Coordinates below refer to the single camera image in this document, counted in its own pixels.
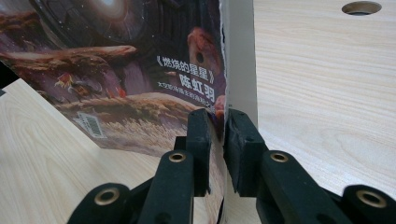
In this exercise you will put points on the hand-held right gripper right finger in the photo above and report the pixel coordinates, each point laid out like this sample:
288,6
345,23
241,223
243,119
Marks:
274,186

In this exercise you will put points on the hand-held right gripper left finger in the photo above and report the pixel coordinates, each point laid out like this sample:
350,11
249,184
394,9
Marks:
174,186

